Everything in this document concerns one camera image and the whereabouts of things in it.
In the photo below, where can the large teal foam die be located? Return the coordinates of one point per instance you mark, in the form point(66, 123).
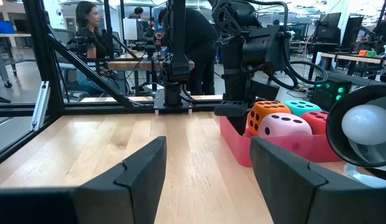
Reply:
point(301, 107)

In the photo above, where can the small green cube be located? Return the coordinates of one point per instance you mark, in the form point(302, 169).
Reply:
point(371, 53)

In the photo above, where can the white background table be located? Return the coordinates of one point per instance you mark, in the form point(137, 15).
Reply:
point(345, 57)

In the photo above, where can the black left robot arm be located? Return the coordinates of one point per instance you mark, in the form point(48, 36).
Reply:
point(236, 18)

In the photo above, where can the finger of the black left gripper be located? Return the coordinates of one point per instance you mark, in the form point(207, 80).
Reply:
point(241, 124)

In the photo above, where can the person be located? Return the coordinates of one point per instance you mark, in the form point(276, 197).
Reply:
point(199, 46)
point(138, 21)
point(90, 31)
point(383, 28)

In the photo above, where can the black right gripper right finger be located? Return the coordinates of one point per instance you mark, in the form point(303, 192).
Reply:
point(292, 193)

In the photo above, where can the blue storage bin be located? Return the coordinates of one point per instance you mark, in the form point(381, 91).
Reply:
point(3, 27)

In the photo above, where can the large orange foam die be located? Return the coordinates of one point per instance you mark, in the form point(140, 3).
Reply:
point(264, 113)

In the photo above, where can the black computer with green lights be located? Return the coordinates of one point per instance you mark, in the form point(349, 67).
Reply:
point(329, 93)

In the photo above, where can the pink plastic bin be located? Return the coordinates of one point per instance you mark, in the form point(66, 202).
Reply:
point(273, 149)

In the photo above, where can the large pink foam die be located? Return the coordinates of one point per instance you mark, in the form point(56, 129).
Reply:
point(286, 127)

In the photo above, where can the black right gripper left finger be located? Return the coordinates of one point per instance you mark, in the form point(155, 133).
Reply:
point(133, 186)

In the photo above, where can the black computer monitor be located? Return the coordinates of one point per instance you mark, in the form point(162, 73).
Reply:
point(328, 28)
point(351, 31)

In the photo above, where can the small orange cube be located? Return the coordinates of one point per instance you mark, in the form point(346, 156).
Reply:
point(363, 53)

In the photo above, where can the wooden background table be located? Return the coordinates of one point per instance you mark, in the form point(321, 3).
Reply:
point(133, 64)

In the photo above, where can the large red foam die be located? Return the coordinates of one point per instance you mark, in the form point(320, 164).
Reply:
point(317, 123)

